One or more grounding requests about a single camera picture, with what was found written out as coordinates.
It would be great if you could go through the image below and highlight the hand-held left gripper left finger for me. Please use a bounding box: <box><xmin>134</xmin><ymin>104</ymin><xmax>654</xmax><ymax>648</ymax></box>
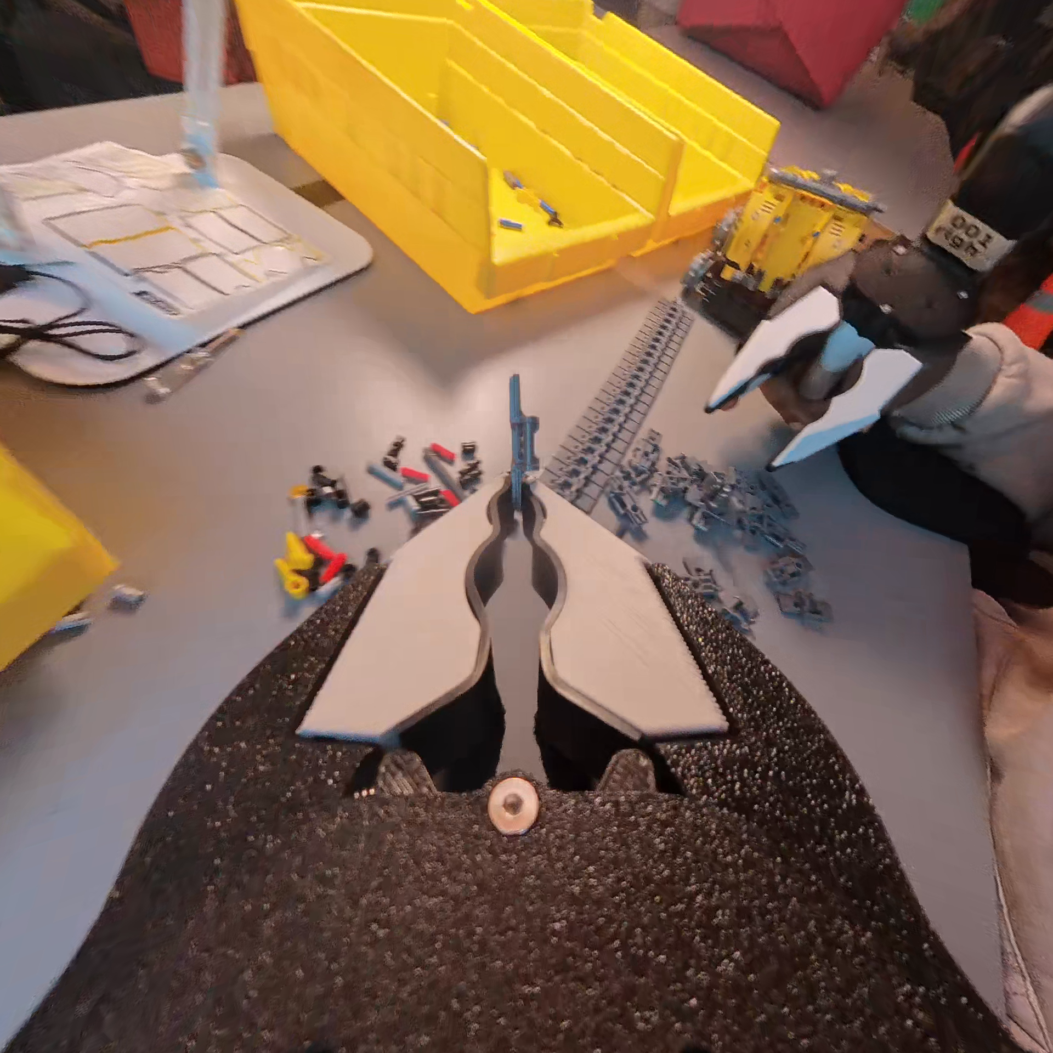
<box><xmin>296</xmin><ymin>477</ymin><xmax>511</xmax><ymax>741</ymax></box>

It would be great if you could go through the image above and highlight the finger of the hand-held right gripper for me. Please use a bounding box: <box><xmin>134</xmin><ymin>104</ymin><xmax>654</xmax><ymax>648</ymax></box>
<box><xmin>705</xmin><ymin>286</ymin><xmax>844</xmax><ymax>415</ymax></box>
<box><xmin>767</xmin><ymin>349</ymin><xmax>924</xmax><ymax>473</ymax></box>

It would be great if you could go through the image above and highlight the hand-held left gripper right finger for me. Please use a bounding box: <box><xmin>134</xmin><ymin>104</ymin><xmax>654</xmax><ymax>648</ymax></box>
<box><xmin>526</xmin><ymin>479</ymin><xmax>731</xmax><ymax>739</ymax></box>

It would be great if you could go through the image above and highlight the yellow toy robot vehicle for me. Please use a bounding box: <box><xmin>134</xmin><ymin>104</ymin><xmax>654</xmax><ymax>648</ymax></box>
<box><xmin>683</xmin><ymin>167</ymin><xmax>895</xmax><ymax>338</ymax></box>

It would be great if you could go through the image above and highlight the pile of small building pieces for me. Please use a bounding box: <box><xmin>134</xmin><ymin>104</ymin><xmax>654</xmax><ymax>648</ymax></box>
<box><xmin>274</xmin><ymin>436</ymin><xmax>486</xmax><ymax>599</ymax></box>

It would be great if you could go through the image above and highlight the pile of grey track links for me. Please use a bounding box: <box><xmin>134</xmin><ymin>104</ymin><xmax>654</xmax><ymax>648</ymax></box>
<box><xmin>604</xmin><ymin>428</ymin><xmax>834</xmax><ymax>636</ymax></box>

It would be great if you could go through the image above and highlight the grey toy track belt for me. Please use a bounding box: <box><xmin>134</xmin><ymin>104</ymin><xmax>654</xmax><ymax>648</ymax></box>
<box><xmin>543</xmin><ymin>298</ymin><xmax>696</xmax><ymax>517</ymax></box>

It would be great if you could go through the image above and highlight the double grey track link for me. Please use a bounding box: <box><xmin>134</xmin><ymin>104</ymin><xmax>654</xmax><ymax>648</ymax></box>
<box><xmin>507</xmin><ymin>374</ymin><xmax>542</xmax><ymax>513</ymax></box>

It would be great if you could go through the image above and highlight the yellow plastic storage bin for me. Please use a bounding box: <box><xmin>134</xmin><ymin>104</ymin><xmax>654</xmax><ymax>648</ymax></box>
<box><xmin>0</xmin><ymin>444</ymin><xmax>120</xmax><ymax>671</ymax></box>
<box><xmin>576</xmin><ymin>0</ymin><xmax>781</xmax><ymax>248</ymax></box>
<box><xmin>234</xmin><ymin>0</ymin><xmax>686</xmax><ymax>315</ymax></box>

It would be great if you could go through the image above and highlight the person's right forearm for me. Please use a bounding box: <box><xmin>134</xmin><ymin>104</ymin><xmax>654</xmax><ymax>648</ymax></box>
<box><xmin>888</xmin><ymin>322</ymin><xmax>1053</xmax><ymax>503</ymax></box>

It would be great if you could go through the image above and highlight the grey desk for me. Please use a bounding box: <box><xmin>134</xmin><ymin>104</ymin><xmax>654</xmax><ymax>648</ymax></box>
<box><xmin>0</xmin><ymin>82</ymin><xmax>1013</xmax><ymax>1021</ymax></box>

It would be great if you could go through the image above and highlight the person's right hand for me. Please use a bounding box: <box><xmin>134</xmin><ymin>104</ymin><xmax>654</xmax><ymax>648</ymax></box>
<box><xmin>761</xmin><ymin>362</ymin><xmax>834</xmax><ymax>429</ymax></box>

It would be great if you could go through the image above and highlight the orange traffic cone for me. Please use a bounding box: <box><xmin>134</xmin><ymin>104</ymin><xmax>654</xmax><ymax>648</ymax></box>
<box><xmin>1004</xmin><ymin>275</ymin><xmax>1053</xmax><ymax>356</ymax></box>

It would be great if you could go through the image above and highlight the black chair armrest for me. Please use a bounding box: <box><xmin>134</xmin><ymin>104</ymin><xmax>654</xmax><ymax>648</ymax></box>
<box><xmin>839</xmin><ymin>436</ymin><xmax>1053</xmax><ymax>607</ymax></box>

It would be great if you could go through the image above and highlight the cluster of blue grey pieces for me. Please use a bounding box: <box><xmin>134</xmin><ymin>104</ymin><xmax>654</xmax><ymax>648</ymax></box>
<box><xmin>497</xmin><ymin>168</ymin><xmax>566</xmax><ymax>231</ymax></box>

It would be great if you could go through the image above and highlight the person's beige hoodie torso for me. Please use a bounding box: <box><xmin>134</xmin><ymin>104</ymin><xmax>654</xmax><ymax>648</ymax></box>
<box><xmin>971</xmin><ymin>588</ymin><xmax>1053</xmax><ymax>1046</ymax></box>

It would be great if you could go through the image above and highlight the clipboard with diagram sheet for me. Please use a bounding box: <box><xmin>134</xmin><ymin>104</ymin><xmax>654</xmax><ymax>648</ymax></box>
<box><xmin>0</xmin><ymin>141</ymin><xmax>375</xmax><ymax>388</ymax></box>

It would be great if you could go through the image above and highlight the small clear-handled screwdriver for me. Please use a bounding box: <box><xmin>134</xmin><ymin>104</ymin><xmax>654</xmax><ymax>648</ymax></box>
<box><xmin>144</xmin><ymin>327</ymin><xmax>245</xmax><ymax>404</ymax></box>

